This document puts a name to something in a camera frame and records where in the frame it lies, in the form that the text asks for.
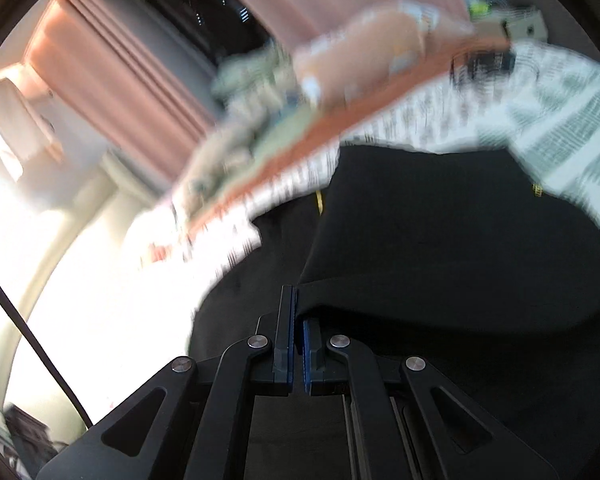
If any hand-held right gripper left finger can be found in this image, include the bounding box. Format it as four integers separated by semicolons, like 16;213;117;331
35;284;298;480

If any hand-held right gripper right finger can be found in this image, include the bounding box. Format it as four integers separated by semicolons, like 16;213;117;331
302;316;561;480

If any black garment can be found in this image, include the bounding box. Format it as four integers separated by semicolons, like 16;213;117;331
187;142;600;480

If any cream padded headboard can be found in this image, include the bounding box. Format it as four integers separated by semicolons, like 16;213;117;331
0;150;181;411

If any grey-beige plush dog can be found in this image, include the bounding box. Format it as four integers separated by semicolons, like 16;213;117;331
175;45;311;211

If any pink plush pillow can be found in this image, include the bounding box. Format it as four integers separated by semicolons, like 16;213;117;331
290;2;511;111

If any small black item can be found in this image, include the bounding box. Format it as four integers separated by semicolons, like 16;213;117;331
452;50;516;81

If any dark window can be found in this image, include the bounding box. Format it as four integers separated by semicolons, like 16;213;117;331
145;0;276;66

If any white patterned blanket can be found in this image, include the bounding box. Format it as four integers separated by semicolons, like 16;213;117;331
130;42;600;281

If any black cable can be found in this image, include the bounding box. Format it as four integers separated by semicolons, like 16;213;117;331
0;260;93;431

